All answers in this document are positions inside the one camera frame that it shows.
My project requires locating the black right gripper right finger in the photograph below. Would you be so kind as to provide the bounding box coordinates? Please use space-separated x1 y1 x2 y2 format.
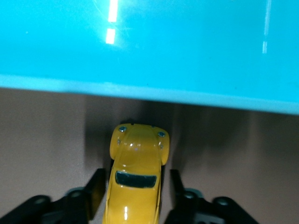
164 168 260 224

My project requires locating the teal plastic bin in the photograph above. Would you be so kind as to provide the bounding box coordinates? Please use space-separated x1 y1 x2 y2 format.
0 0 299 115

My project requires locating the yellow beetle toy car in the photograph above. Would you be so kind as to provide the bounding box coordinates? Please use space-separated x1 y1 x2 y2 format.
102 120 171 224

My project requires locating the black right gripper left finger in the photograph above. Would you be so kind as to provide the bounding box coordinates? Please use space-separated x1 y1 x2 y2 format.
0 168 106 224

